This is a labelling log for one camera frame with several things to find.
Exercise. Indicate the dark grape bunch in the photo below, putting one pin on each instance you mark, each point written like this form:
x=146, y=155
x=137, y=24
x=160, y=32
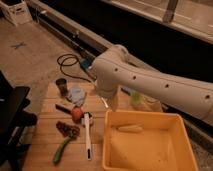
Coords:
x=68, y=130

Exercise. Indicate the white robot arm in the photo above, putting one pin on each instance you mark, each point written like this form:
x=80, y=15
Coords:
x=190, y=96

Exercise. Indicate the yellow plastic tray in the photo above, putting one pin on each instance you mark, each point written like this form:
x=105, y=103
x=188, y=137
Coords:
x=162, y=145

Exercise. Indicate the metal spoon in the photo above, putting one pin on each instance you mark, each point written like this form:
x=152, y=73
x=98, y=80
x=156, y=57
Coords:
x=104, y=102

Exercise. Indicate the blue power box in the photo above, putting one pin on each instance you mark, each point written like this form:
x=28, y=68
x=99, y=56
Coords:
x=85, y=64

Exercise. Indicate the green plastic bottle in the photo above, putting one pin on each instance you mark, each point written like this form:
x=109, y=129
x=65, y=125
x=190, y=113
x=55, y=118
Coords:
x=136, y=100

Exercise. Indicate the light blue cloth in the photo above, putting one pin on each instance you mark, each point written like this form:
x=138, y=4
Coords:
x=76, y=95

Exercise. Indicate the orange peach fruit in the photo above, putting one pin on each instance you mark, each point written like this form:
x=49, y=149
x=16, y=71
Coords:
x=76, y=114

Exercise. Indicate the metal cup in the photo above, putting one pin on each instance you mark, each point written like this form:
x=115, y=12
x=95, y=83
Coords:
x=62, y=86

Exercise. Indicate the corn cob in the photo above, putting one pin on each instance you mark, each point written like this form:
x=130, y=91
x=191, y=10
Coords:
x=130, y=128

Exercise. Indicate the green cucumber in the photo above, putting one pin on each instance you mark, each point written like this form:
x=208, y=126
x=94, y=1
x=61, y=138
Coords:
x=59, y=151

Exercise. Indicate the black stand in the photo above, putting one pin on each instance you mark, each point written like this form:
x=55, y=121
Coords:
x=13, y=120

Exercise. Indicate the white storage box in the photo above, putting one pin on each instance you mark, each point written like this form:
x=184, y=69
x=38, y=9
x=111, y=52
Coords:
x=17, y=14

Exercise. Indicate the black handled knife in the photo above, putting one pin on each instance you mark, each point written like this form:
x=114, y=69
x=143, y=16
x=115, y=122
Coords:
x=63, y=109

